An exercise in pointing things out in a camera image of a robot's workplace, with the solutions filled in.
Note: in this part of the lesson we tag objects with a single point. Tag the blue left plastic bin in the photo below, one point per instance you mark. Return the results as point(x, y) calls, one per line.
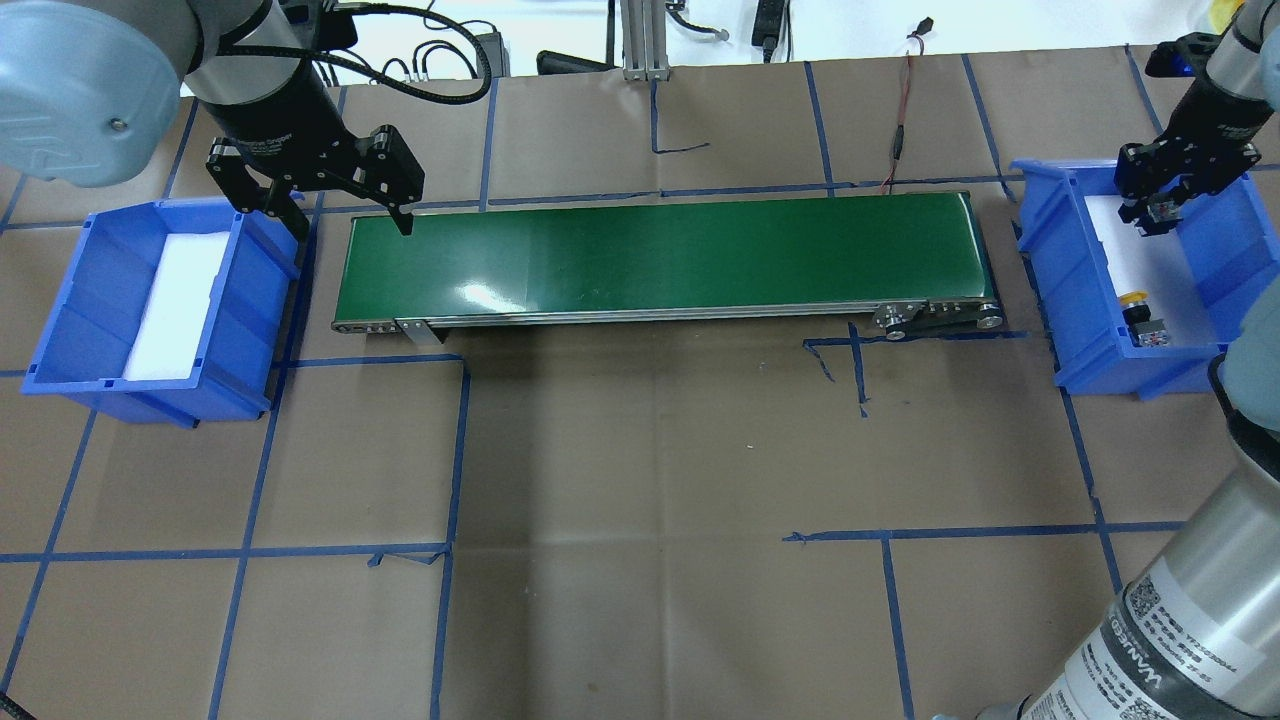
point(92, 324)

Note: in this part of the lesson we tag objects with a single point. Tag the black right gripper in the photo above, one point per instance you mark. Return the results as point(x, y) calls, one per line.
point(1203, 123)

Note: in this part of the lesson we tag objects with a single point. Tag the white foam pad bin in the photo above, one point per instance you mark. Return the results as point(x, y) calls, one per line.
point(1155, 264)
point(177, 307)

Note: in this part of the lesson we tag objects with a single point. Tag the yellow push button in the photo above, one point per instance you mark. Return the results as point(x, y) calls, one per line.
point(1145, 329)

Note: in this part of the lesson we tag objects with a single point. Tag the white foam pad left bin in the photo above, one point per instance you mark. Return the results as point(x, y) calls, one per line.
point(177, 307)

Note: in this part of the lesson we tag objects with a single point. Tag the white foam pad right bin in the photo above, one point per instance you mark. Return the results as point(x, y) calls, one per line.
point(1155, 264)

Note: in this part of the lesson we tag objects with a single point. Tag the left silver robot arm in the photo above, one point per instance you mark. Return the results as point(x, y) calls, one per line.
point(90, 89)

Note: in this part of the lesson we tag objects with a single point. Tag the blue plastic bin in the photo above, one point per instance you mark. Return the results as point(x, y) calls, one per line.
point(1231, 247)
point(92, 324)

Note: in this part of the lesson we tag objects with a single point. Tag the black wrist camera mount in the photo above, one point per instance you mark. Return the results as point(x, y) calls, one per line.
point(1184, 57)

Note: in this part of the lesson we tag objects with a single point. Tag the blue right plastic bin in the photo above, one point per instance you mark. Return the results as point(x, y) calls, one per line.
point(1231, 247)

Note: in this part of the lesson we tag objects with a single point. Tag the red push button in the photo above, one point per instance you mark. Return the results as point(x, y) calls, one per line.
point(1163, 213)

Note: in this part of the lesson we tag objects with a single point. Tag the aluminium frame post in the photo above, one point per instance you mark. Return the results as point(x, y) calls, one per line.
point(644, 46)

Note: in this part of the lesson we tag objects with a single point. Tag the black power adapter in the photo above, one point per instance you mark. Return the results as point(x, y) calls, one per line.
point(495, 53)

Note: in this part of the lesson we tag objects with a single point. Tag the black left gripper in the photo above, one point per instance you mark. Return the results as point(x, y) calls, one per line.
point(272, 124)

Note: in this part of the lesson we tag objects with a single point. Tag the green conveyor belt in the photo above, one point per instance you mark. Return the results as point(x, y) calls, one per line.
point(916, 262)

